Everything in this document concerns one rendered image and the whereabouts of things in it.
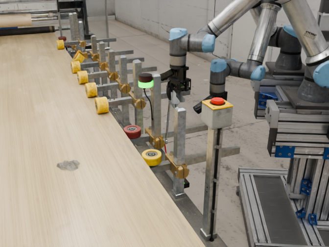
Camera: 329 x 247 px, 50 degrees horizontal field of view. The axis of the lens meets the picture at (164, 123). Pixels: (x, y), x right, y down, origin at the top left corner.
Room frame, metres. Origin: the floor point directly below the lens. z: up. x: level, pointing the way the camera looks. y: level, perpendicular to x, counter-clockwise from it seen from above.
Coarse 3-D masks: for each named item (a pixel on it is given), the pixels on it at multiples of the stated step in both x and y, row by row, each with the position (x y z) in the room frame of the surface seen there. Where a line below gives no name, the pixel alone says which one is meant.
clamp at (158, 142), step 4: (148, 132) 1.48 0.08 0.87; (152, 136) 1.44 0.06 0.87; (160, 136) 1.44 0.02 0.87; (152, 140) 1.43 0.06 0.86; (156, 140) 1.41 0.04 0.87; (160, 140) 1.41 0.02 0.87; (152, 144) 1.42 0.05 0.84; (156, 144) 1.41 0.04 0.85; (160, 144) 1.41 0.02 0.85; (160, 148) 1.42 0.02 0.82
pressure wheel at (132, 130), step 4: (124, 128) 1.45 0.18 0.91; (128, 128) 1.45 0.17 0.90; (132, 128) 1.45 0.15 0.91; (136, 128) 1.45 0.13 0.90; (140, 128) 1.45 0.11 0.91; (128, 132) 1.41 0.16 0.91; (132, 132) 1.41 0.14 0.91; (136, 132) 1.42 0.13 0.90; (140, 132) 1.44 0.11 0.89; (128, 136) 1.41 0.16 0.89; (132, 136) 1.41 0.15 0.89; (136, 136) 1.42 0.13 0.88
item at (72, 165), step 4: (72, 160) 1.16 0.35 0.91; (76, 160) 1.16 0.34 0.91; (60, 164) 1.14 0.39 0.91; (64, 164) 1.14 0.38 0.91; (68, 164) 1.13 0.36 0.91; (72, 164) 1.12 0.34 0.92; (76, 164) 1.14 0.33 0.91; (60, 168) 1.12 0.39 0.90; (64, 168) 1.11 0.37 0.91; (68, 168) 1.11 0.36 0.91; (72, 168) 1.11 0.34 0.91; (76, 168) 1.12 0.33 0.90
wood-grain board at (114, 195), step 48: (0, 48) 3.07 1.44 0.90; (48, 48) 3.07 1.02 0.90; (0, 96) 1.88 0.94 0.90; (48, 96) 1.88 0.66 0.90; (96, 96) 1.88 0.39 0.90; (0, 144) 1.31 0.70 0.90; (48, 144) 1.31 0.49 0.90; (96, 144) 1.31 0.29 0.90; (0, 192) 0.97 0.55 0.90; (48, 192) 0.97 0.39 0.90; (96, 192) 0.97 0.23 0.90; (144, 192) 0.97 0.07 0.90; (0, 240) 0.75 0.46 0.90; (48, 240) 0.75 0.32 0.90; (96, 240) 0.75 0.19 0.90; (144, 240) 0.75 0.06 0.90; (192, 240) 0.75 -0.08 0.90
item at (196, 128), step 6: (186, 126) 1.57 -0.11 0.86; (192, 126) 1.57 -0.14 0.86; (198, 126) 1.57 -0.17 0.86; (204, 126) 1.58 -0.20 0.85; (162, 132) 1.50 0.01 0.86; (168, 132) 1.51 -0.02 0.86; (186, 132) 1.54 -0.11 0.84; (192, 132) 1.56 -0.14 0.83; (138, 138) 1.44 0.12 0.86; (144, 138) 1.46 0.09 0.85
